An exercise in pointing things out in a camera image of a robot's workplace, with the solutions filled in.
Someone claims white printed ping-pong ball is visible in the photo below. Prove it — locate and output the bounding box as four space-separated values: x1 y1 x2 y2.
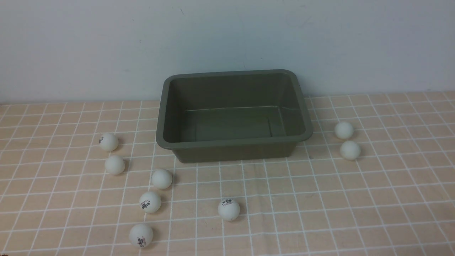
139 191 161 213

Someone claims olive green plastic bin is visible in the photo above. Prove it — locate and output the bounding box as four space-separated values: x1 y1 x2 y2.
156 69 314 162

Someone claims checkered peach tablecloth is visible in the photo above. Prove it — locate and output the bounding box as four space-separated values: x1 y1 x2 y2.
0 92 455 256

